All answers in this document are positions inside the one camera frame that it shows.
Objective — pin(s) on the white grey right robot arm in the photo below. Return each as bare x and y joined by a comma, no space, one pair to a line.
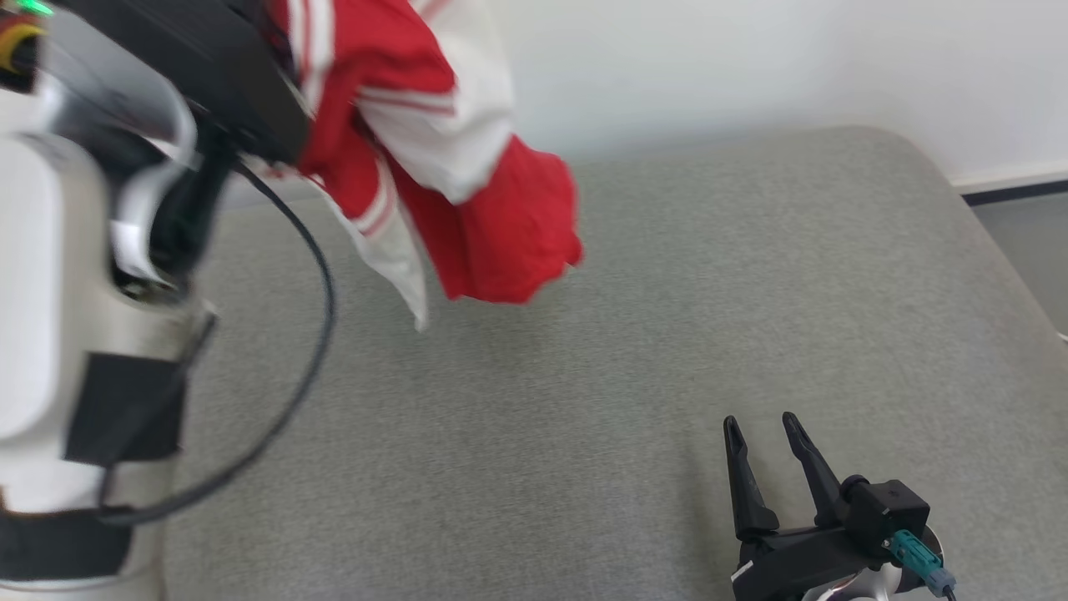
868,589

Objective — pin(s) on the teal right camera connector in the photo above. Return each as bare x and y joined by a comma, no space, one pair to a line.
914,555

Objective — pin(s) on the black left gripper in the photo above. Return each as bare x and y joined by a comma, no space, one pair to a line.
209,58

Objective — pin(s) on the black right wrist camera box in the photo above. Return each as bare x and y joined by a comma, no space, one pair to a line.
889,509

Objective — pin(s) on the red white basketball jersey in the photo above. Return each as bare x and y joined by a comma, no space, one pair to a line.
492,234

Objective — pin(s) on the dark wall baseboard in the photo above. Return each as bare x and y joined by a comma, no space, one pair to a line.
1018,190

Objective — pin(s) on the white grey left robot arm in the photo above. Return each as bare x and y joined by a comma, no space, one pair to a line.
33,250

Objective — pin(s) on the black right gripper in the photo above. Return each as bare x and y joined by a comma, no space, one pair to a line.
801,559

